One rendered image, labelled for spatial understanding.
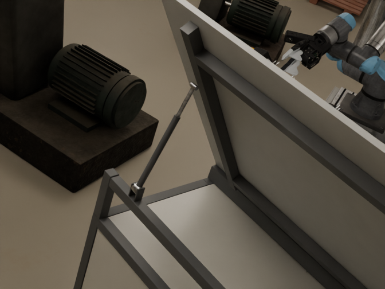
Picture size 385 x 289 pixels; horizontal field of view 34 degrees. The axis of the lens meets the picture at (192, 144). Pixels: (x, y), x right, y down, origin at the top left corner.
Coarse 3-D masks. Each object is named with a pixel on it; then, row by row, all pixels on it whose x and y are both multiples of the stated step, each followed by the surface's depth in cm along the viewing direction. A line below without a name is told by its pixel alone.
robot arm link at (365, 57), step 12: (384, 24) 240; (372, 36) 240; (384, 36) 238; (360, 48) 239; (372, 48) 237; (384, 48) 239; (348, 60) 240; (360, 60) 236; (372, 60) 235; (372, 72) 237
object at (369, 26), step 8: (376, 0) 256; (384, 0) 254; (368, 8) 261; (376, 8) 257; (384, 8) 256; (368, 16) 261; (376, 16) 259; (384, 16) 259; (368, 24) 262; (376, 24) 261; (360, 32) 266; (368, 32) 263; (360, 40) 267; (344, 64) 274; (344, 72) 277; (352, 72) 273; (360, 72) 270
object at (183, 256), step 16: (112, 176) 216; (112, 192) 222; (128, 192) 212; (96, 208) 226; (144, 208) 207; (144, 224) 206; (160, 224) 203; (160, 240) 201; (176, 240) 199; (176, 256) 196; (192, 256) 195; (192, 272) 192; (208, 272) 191; (208, 288) 188; (224, 288) 187
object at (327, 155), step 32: (192, 32) 176; (192, 64) 189; (224, 64) 179; (256, 96) 170; (224, 128) 217; (288, 128) 163; (224, 160) 233; (320, 160) 158; (256, 192) 239; (384, 192) 147; (288, 224) 229; (320, 256) 219; (352, 288) 211
